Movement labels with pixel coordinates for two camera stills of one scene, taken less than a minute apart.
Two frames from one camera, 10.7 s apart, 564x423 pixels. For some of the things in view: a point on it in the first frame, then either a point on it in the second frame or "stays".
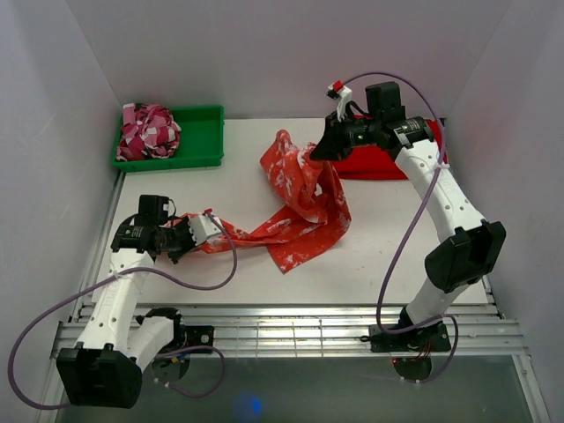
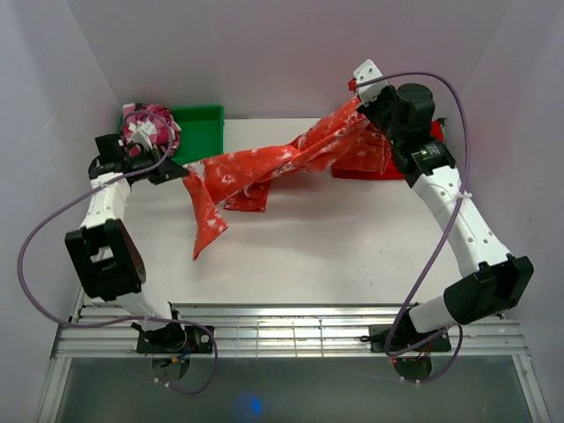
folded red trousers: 371,162 stays
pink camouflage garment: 147,131 stays
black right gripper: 334,129 -> 386,92
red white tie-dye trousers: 322,216 -> 241,180
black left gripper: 176,256 -> 166,168
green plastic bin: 201,141 stays
